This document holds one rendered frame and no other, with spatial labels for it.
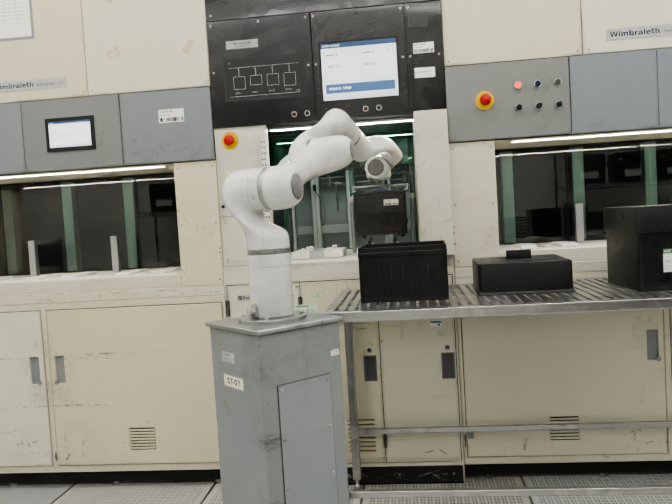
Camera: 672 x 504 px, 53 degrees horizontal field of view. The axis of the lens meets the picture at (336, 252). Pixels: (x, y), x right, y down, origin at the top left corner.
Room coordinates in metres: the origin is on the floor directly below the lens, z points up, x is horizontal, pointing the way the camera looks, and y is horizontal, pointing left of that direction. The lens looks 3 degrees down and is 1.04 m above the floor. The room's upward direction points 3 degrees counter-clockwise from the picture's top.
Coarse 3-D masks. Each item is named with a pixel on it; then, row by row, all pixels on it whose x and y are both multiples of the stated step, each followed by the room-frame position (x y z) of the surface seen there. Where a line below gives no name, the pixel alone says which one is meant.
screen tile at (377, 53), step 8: (368, 48) 2.53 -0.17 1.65; (376, 48) 2.53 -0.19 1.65; (384, 48) 2.52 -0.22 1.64; (392, 48) 2.52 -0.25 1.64; (360, 56) 2.53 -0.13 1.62; (368, 56) 2.53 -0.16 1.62; (376, 56) 2.53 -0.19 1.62; (384, 56) 2.52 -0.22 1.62; (392, 56) 2.52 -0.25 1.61; (392, 64) 2.52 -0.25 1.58; (368, 72) 2.53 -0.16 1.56; (376, 72) 2.53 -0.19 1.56; (384, 72) 2.52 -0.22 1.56; (392, 72) 2.52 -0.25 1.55
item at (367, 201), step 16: (352, 192) 2.82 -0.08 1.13; (368, 192) 2.77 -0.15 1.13; (384, 192) 2.76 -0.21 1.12; (400, 192) 2.75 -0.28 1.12; (368, 208) 2.77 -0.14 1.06; (384, 208) 2.76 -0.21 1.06; (400, 208) 2.76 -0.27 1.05; (368, 224) 2.78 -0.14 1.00; (384, 224) 2.77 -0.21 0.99; (400, 224) 2.76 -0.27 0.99
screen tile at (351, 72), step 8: (328, 56) 2.55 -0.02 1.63; (336, 56) 2.54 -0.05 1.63; (344, 56) 2.54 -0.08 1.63; (352, 64) 2.54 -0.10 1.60; (328, 72) 2.55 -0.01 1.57; (336, 72) 2.54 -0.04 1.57; (344, 72) 2.54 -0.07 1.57; (352, 72) 2.54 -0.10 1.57; (328, 80) 2.55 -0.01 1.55; (336, 80) 2.54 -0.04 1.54
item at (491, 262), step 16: (512, 256) 2.22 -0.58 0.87; (528, 256) 2.21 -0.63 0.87; (544, 256) 2.24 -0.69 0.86; (560, 256) 2.21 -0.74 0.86; (480, 272) 2.10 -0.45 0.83; (496, 272) 2.09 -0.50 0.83; (512, 272) 2.09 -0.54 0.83; (528, 272) 2.08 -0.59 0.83; (544, 272) 2.07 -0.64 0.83; (560, 272) 2.07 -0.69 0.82; (480, 288) 2.10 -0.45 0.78; (496, 288) 2.09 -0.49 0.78; (512, 288) 2.09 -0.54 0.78; (528, 288) 2.08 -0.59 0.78; (544, 288) 2.07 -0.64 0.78; (560, 288) 2.07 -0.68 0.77
